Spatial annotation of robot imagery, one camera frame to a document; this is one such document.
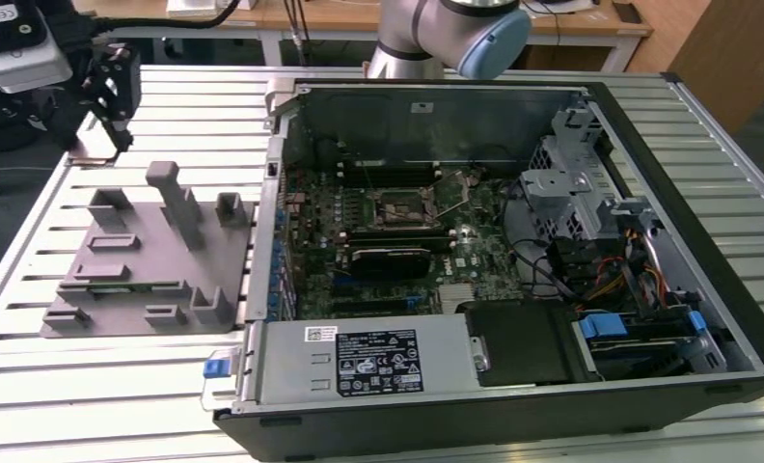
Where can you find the grey metal drive cage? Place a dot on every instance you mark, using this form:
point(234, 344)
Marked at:
point(550, 185)

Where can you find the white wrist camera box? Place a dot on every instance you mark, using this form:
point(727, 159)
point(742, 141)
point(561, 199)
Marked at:
point(22, 67)

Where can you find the green motherboard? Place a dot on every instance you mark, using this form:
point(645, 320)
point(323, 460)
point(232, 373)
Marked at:
point(485, 241)

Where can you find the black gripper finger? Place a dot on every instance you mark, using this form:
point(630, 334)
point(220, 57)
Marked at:
point(68, 120)
point(119, 82)

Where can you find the silver chipset heat sink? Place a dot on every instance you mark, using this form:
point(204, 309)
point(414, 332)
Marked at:
point(458, 295)

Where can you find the grey parts rack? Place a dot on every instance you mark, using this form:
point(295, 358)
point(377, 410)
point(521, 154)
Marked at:
point(156, 270)

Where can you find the black graphics card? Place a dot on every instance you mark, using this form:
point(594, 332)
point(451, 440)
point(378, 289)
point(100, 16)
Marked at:
point(389, 265)

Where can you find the black office chair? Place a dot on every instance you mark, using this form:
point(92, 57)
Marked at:
point(3, 135)

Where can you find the wooden cabinet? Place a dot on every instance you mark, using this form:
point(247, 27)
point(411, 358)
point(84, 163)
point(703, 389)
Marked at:
point(730, 48)

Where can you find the black open PC case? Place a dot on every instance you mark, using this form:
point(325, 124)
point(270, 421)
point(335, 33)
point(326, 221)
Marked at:
point(421, 434)

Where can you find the wooden desk white legs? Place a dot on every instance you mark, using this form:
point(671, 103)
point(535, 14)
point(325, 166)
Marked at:
point(138, 8)

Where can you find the silver power supply unit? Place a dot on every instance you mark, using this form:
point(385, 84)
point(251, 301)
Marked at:
point(292, 366)

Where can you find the blue case latch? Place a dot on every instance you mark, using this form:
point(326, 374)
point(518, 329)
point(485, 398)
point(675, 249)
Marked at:
point(214, 369)

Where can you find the hard disk in blue carrier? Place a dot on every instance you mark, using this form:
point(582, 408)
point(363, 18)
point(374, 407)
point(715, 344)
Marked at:
point(605, 328)

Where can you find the CPU socket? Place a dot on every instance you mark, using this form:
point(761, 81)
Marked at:
point(398, 207)

